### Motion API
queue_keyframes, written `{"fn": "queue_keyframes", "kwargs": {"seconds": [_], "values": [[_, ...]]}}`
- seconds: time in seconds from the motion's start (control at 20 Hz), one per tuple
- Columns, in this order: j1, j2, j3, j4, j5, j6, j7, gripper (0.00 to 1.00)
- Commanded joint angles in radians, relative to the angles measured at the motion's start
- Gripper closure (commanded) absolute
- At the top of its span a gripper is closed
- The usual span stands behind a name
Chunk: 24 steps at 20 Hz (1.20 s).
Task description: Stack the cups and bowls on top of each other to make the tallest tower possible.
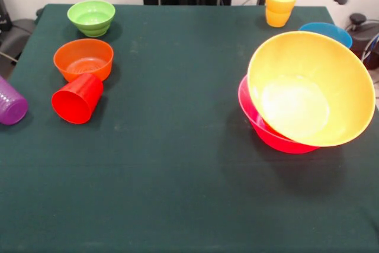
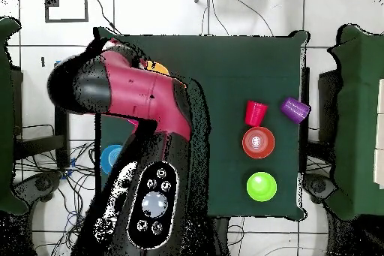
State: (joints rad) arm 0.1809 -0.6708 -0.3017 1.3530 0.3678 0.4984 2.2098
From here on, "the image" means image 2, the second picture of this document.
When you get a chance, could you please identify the black upright post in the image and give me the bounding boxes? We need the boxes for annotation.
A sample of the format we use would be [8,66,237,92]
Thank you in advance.
[298,66,311,173]

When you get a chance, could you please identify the tangle of cables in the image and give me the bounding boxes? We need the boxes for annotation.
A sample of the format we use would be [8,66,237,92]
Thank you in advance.
[14,123,100,254]

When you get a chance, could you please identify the purple cup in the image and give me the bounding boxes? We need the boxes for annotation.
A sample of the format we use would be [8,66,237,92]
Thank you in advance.
[280,96,312,125]

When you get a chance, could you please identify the black metal stand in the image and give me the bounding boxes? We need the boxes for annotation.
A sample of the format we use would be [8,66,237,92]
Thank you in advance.
[13,107,71,169]

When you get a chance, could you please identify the small blue bowl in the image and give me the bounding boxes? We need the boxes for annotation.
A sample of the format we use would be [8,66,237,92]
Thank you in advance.
[100,143,124,176]

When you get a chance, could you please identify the thin black cable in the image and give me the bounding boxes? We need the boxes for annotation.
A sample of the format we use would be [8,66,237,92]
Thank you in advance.
[88,0,122,35]
[221,0,275,37]

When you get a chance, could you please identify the black box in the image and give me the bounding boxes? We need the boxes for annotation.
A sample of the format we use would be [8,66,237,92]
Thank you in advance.
[10,68,24,137]
[317,69,341,143]

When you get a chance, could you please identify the dark grey chair base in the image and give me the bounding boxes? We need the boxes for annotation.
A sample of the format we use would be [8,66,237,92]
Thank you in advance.
[301,173,338,204]
[13,170,65,206]

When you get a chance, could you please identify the red cup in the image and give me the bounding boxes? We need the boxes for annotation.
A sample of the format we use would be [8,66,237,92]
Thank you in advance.
[244,100,269,128]

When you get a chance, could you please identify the white box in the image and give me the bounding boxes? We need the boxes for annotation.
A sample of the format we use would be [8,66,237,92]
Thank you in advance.
[373,78,384,189]

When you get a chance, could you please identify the small orange bowl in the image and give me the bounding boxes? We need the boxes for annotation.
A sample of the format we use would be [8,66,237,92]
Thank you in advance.
[241,125,276,160]

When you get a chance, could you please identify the small green bowl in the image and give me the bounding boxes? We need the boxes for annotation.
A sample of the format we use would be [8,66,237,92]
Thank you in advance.
[246,171,278,203]

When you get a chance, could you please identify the black floor tape square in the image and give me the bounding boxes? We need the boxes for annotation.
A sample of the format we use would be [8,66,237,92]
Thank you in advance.
[43,0,90,23]

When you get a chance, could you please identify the large orange bowl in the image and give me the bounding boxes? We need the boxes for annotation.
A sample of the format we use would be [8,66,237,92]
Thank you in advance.
[145,60,171,77]

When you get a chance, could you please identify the dark green tablecloth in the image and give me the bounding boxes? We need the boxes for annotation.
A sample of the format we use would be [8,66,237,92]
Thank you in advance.
[326,24,384,221]
[0,17,29,216]
[93,26,310,219]

